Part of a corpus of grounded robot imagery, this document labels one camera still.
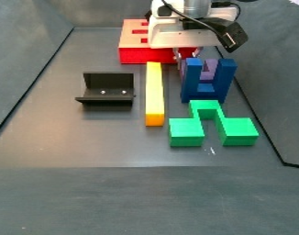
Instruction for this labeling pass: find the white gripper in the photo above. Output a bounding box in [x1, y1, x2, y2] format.
[148, 0, 239, 62]

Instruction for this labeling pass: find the purple U-shaped block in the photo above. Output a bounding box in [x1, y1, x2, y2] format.
[177, 58, 219, 83]

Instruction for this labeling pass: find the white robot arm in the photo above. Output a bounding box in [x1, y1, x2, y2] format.
[148, 0, 247, 62]

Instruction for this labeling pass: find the red puzzle board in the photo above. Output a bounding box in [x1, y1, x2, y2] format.
[117, 18, 199, 65]

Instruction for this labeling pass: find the black angle fixture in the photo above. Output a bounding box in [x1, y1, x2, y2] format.
[74, 72, 135, 104]

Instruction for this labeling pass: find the blue U-shaped block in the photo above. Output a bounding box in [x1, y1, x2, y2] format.
[180, 58, 237, 103]

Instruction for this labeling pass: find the yellow long bar block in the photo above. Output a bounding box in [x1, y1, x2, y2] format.
[144, 62, 164, 127]

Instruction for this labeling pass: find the green zigzag block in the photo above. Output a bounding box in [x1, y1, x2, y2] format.
[169, 100, 259, 147]

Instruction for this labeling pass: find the black camera cable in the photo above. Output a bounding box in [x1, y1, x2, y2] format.
[160, 0, 239, 44]

